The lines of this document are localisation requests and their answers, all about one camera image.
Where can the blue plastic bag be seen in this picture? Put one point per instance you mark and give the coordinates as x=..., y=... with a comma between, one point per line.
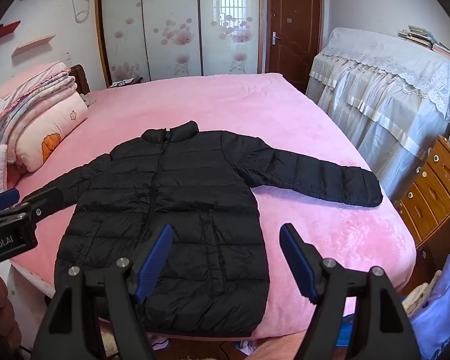
x=348, y=330

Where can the wooden dresser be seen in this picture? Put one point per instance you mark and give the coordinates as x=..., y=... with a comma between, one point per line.
x=435, y=195

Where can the dark wooden nightstand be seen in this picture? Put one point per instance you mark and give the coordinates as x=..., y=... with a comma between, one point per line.
x=127, y=81

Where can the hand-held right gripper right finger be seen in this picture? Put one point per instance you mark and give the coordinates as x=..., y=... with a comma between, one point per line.
x=298, y=266

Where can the stack of books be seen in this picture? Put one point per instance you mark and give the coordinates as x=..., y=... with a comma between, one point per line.
x=423, y=37

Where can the dark wooden headboard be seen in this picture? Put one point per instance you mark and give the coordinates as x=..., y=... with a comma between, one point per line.
x=80, y=78

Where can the pale blue cloth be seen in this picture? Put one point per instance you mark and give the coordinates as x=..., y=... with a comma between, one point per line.
x=438, y=307

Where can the salmon pink pillow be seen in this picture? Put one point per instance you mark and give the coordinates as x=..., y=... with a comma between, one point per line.
x=17, y=178

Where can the person's left hand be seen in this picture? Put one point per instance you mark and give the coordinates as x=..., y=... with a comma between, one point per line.
x=3, y=307

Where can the pink bed blanket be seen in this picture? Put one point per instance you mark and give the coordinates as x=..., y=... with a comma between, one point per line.
x=247, y=105

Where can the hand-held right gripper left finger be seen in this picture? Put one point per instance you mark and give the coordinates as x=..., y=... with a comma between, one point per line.
x=153, y=266

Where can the red wall shelf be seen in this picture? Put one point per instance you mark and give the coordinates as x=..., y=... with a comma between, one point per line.
x=3, y=32

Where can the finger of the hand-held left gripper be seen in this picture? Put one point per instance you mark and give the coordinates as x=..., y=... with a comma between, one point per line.
x=45, y=200
x=2, y=198

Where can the black puffer jacket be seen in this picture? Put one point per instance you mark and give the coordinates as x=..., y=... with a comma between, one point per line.
x=172, y=195

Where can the floral sliding wardrobe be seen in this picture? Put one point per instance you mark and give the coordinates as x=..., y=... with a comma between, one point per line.
x=172, y=26

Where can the pink wall shelf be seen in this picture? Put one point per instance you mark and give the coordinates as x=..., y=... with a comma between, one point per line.
x=33, y=45

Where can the brown wooden door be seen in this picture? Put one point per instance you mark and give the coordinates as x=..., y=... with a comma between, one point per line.
x=296, y=45

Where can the cream fluffy cloth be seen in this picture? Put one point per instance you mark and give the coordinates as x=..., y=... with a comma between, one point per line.
x=420, y=292

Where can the small grey plush toy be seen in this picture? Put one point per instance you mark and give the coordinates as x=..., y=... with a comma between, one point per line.
x=88, y=99

